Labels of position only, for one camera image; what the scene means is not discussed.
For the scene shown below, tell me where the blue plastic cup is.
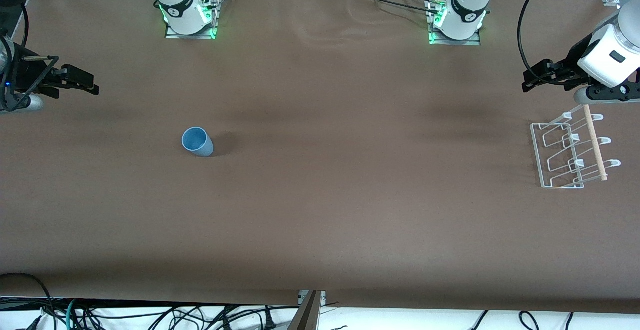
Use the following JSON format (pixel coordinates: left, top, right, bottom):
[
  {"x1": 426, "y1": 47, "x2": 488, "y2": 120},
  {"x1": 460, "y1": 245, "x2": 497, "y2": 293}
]
[{"x1": 181, "y1": 127, "x2": 215, "y2": 157}]

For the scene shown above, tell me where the wooden rack rod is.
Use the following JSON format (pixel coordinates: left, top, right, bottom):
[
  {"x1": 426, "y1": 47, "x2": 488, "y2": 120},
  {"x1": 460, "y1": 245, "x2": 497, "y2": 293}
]
[{"x1": 582, "y1": 103, "x2": 609, "y2": 181}]

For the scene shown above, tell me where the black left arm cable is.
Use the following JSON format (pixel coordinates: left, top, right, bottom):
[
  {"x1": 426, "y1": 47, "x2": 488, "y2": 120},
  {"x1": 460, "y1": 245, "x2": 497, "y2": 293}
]
[{"x1": 517, "y1": 0, "x2": 556, "y2": 86}]

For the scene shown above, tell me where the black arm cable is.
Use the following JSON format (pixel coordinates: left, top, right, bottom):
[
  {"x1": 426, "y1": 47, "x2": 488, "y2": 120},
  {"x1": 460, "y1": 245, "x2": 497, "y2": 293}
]
[
  {"x1": 517, "y1": 0, "x2": 556, "y2": 86},
  {"x1": 0, "y1": 0, "x2": 61, "y2": 113}
]

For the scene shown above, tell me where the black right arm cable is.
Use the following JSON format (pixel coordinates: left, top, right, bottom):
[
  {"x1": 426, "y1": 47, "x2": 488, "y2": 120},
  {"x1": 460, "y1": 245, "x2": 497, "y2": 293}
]
[{"x1": 0, "y1": 0, "x2": 61, "y2": 113}]

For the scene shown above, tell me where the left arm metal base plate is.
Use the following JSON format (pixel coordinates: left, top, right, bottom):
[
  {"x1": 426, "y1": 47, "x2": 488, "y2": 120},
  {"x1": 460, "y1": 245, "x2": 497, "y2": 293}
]
[{"x1": 428, "y1": 0, "x2": 482, "y2": 46}]

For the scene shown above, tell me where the white wire cup rack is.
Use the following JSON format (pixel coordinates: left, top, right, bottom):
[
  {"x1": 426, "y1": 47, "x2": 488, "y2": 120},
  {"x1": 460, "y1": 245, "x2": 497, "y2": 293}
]
[{"x1": 530, "y1": 111, "x2": 622, "y2": 189}]

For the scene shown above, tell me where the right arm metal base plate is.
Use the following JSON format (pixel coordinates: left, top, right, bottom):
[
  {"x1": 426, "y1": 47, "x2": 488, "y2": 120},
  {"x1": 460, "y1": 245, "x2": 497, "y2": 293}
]
[{"x1": 165, "y1": 0, "x2": 221, "y2": 40}]

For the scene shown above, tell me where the black cable on table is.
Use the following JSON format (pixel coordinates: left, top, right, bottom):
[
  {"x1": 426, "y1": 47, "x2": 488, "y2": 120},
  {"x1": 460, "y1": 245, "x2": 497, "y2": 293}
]
[{"x1": 350, "y1": 0, "x2": 443, "y2": 15}]

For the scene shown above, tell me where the black looped floor cable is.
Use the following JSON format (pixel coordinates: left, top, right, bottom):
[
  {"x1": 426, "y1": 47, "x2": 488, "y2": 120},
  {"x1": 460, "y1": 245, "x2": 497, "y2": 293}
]
[{"x1": 0, "y1": 272, "x2": 57, "y2": 330}]

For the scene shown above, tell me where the teal floor cable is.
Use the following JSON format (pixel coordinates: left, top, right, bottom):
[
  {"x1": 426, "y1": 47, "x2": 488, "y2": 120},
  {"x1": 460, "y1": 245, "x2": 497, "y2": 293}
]
[{"x1": 65, "y1": 299, "x2": 81, "y2": 330}]

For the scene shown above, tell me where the black floor cable with plug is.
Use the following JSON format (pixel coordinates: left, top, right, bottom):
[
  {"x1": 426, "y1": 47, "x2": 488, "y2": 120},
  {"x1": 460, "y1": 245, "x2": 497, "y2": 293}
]
[{"x1": 220, "y1": 306, "x2": 301, "y2": 330}]

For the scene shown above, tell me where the aluminium frame profile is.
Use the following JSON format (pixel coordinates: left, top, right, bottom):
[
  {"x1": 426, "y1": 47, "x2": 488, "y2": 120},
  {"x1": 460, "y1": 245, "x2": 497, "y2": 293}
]
[{"x1": 287, "y1": 290, "x2": 327, "y2": 330}]

